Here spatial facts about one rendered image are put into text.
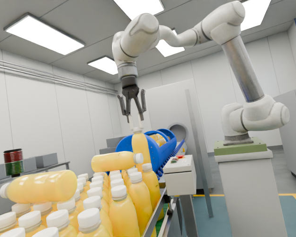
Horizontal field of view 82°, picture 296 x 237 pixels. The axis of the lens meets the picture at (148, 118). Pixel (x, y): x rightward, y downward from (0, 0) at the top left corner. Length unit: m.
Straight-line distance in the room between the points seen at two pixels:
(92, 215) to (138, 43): 0.56
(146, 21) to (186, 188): 0.59
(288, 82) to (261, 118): 5.33
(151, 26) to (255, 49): 6.00
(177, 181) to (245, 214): 0.78
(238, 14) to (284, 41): 5.72
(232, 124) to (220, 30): 0.59
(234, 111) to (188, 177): 0.74
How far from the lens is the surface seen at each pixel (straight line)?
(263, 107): 1.15
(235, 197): 1.32
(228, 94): 6.19
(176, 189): 0.66
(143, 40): 0.67
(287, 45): 6.73
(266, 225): 1.40
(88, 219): 0.37
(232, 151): 1.23
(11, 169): 0.89
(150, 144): 1.01
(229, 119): 1.28
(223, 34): 1.08
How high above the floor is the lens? 1.24
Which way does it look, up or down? 4 degrees up
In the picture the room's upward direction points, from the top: 10 degrees counter-clockwise
